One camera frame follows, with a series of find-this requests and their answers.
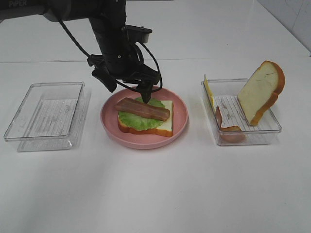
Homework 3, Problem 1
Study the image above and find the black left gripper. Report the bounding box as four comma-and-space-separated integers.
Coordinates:
86, 24, 161, 105

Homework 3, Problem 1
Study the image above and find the green lettuce leaf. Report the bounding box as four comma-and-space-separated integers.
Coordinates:
115, 98, 170, 131

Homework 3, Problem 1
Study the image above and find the bread slice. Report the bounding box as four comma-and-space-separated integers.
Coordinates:
118, 100, 173, 137
238, 61, 285, 126

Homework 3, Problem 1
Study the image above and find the yellow cheese slice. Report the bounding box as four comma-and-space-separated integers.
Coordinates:
204, 74, 214, 108

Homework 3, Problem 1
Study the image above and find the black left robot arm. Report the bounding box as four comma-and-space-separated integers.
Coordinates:
0, 0, 163, 103

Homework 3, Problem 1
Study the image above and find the pink round plate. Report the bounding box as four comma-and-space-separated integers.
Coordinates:
101, 88, 189, 150

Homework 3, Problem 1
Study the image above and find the clear left plastic tray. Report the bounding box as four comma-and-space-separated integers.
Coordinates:
4, 82, 89, 152

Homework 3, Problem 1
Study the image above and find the clear plastic tray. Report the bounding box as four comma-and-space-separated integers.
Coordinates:
4, 82, 89, 152
201, 79, 282, 146

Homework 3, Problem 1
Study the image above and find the clear right plastic tray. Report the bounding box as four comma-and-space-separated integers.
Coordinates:
201, 79, 282, 146

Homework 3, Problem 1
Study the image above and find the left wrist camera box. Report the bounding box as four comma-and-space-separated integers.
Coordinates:
126, 25, 153, 44

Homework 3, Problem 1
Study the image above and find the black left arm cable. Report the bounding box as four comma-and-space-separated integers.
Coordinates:
57, 19, 163, 94

